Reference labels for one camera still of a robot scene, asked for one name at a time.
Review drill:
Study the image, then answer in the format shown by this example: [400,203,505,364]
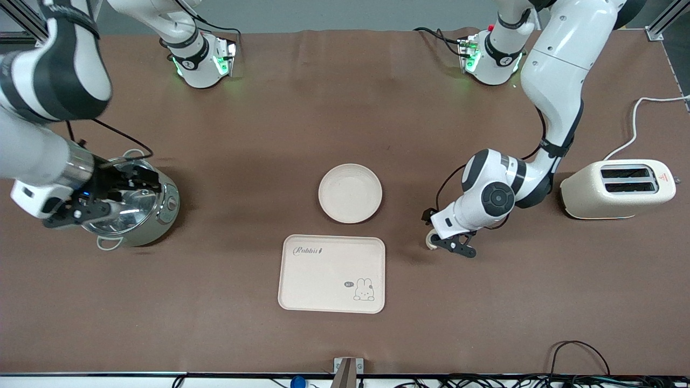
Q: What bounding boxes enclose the round cream plate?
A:
[318,163,383,224]

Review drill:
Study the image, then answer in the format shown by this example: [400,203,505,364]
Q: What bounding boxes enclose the cream rabbit print tray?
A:
[278,234,387,314]

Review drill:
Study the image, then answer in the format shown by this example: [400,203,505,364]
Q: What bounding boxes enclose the glass pot lid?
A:
[81,156,165,238]

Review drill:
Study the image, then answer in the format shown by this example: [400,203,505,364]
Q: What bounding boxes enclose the stainless steel pot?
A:
[75,148,181,252]

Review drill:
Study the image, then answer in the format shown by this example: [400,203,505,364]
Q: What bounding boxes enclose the brown table mat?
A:
[0,27,690,376]

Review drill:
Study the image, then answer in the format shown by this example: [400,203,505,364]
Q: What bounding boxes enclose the cream two-slot toaster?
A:
[560,159,682,220]

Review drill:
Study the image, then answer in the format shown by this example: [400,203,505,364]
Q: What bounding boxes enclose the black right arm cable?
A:
[65,117,155,162]

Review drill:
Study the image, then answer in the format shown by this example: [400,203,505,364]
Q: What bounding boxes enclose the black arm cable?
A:
[65,117,155,162]
[423,107,548,230]

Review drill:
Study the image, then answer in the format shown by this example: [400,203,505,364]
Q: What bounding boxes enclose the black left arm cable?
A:
[423,107,548,230]

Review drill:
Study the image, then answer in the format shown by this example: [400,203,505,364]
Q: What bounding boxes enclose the black tangled cable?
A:
[394,373,690,388]

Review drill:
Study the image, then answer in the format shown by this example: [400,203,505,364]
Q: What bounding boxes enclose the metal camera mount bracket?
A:
[333,357,364,388]

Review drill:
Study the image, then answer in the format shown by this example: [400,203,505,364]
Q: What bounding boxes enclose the black base cable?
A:
[191,13,242,41]
[414,27,465,57]

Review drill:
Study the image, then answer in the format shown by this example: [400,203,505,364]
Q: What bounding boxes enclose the black looped cable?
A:
[549,340,612,378]

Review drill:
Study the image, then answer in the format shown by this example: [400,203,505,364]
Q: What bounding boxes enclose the aluminium frame profile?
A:
[646,0,690,41]
[0,0,54,45]

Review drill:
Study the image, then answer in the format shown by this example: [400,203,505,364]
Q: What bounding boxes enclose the white toaster power cable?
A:
[603,95,690,161]

